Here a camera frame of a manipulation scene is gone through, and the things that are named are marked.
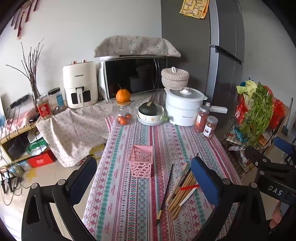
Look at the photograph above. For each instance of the leafy green vegetables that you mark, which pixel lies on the leafy green vegetables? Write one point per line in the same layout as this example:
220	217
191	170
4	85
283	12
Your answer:
259	111

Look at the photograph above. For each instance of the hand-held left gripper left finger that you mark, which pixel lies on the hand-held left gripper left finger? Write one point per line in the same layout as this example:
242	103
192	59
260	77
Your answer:
86	173

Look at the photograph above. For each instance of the grey refrigerator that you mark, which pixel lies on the grey refrigerator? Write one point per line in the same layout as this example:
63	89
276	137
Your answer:
196	46

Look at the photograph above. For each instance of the yellow printed paper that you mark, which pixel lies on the yellow printed paper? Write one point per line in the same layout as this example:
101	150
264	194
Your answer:
194	8

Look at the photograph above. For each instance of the tall jar of red snacks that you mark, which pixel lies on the tall jar of red snacks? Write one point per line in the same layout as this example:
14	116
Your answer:
201	120

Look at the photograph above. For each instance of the pink cloth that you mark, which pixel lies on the pink cloth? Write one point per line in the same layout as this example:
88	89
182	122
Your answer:
20	118

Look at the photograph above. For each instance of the bundle of wooden chopsticks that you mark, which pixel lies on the bundle of wooden chopsticks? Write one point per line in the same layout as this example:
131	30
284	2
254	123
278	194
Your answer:
179	201

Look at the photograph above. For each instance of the red spoon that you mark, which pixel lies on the red spoon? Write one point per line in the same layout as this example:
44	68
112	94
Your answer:
189	187

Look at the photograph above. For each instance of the red box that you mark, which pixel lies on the red box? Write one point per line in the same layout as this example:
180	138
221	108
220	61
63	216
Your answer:
41	160

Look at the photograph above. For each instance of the cardboard box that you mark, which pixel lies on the cardboard box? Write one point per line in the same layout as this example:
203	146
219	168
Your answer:
98	151

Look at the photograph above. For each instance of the small jar with dark label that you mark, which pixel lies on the small jar with dark label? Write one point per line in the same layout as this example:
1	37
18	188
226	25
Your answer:
210	129

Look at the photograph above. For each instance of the person's right hand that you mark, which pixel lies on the person's right hand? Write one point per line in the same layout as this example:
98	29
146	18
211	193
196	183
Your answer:
276	215

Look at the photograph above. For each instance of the woven lidded basket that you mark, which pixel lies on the woven lidded basket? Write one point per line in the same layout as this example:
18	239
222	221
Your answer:
174	80

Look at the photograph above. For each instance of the dark green pumpkin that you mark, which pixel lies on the dark green pumpkin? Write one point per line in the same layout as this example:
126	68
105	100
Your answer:
148	109

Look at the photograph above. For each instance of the orange tangerine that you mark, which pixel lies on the orange tangerine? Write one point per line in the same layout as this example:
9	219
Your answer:
123	95

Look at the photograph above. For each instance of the blue plastic bag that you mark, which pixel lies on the blue plastic bag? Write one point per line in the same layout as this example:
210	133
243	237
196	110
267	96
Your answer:
242	84

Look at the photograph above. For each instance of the glass jar with wooden lid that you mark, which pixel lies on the glass jar with wooden lid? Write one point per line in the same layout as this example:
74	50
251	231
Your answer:
124	113

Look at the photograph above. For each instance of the cream air fryer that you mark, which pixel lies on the cream air fryer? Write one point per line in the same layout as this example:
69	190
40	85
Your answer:
79	78

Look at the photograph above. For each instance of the striped patterned tablecloth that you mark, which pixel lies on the striped patterned tablecloth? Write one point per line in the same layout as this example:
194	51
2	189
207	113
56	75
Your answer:
129	204

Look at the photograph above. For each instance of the green and white bag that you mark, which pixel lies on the green and white bag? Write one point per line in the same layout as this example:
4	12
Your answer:
37	146

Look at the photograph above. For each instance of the wooden shelf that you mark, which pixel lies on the wooden shelf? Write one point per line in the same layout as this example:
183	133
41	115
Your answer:
13	136

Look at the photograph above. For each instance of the pale green cabbage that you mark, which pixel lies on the pale green cabbage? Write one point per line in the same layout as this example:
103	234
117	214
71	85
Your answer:
248	87

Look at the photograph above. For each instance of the red wall decoration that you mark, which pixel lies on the red wall decoration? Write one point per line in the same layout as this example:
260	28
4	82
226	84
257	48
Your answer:
22	18

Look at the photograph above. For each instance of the yellow star sticker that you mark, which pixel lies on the yellow star sticker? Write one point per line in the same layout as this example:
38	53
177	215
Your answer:
32	176

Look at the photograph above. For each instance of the red label jar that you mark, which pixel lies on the red label jar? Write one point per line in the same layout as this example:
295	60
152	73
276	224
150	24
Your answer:
44	110

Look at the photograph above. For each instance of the blue label jar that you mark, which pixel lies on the blue label jar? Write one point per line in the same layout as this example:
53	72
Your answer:
59	99

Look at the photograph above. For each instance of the white spoon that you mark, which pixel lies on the white spoon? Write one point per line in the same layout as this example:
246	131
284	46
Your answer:
186	199

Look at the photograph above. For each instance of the floral shelf cloth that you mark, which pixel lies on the floral shelf cloth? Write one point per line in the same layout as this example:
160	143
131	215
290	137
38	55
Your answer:
69	134

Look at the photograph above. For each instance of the white plate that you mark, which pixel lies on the white plate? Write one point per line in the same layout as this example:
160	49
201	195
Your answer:
148	122

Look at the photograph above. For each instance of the red plastic bag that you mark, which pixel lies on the red plastic bag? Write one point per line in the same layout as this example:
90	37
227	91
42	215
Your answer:
278	111

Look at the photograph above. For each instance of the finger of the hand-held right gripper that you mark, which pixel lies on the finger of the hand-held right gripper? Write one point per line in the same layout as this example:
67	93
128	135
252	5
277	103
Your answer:
284	146
256	156

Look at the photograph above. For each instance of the white electric pot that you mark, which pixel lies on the white electric pot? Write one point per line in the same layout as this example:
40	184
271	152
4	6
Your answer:
182	111

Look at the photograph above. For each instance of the dry branches in vase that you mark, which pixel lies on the dry branches in vase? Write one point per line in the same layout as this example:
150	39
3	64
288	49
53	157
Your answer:
35	92

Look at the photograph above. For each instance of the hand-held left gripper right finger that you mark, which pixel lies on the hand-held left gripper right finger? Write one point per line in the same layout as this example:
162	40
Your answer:
204	180

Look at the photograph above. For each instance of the floral microwave cover cloth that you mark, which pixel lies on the floral microwave cover cloth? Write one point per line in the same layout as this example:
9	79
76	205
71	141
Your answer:
136	45

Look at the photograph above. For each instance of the black power strip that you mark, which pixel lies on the black power strip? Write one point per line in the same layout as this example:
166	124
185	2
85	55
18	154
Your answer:
19	100

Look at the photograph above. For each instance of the black microwave oven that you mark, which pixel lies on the black microwave oven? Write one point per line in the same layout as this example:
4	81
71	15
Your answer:
134	74

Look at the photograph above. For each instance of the pink plastic basket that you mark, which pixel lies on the pink plastic basket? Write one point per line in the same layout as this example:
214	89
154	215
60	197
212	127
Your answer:
141	169

